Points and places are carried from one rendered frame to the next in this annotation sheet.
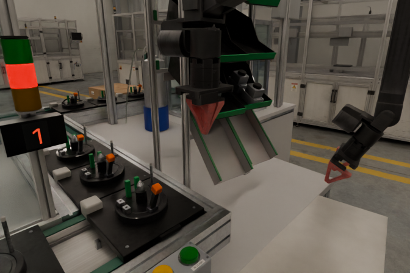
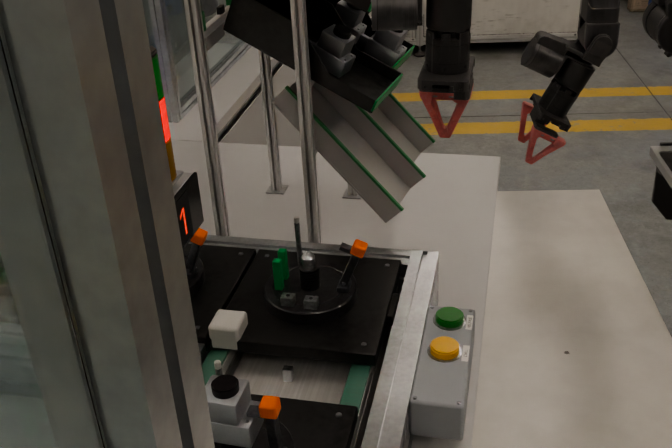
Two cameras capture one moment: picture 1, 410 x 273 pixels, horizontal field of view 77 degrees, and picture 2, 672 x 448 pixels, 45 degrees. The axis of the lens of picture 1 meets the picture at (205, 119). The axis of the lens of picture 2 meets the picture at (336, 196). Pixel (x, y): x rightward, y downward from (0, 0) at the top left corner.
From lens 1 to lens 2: 0.77 m
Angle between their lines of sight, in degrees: 31
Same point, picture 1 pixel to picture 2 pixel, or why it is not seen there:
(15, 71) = not seen: hidden behind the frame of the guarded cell
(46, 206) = not seen: hidden behind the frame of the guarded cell
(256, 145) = (393, 134)
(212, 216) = (419, 266)
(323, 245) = (553, 255)
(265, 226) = (465, 262)
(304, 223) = (510, 238)
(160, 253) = (410, 332)
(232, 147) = (372, 150)
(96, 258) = (307, 389)
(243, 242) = (456, 294)
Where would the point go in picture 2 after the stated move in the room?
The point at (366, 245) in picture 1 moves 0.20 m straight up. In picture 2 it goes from (597, 234) to (609, 138)
